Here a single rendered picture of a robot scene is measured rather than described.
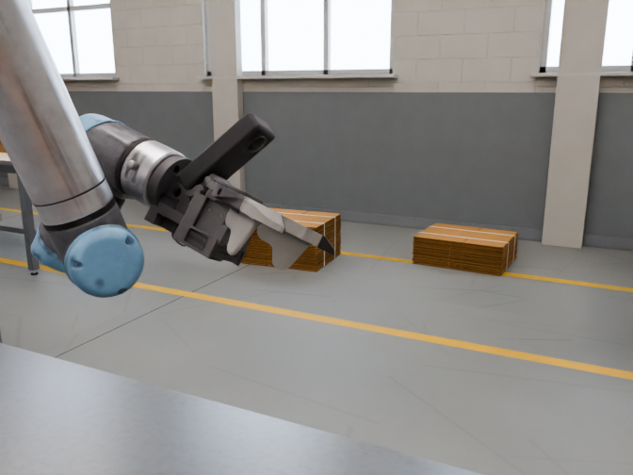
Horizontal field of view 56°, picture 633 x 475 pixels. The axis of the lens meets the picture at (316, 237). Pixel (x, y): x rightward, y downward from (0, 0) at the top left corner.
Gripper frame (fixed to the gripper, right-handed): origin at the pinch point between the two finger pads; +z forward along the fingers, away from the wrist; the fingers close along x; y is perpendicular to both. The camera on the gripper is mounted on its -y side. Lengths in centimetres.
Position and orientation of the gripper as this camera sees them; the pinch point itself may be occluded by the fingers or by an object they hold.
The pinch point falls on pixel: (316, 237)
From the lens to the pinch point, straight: 63.5
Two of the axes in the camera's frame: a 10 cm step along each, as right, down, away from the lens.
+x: -3.5, -1.7, -9.2
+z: 8.2, 4.2, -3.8
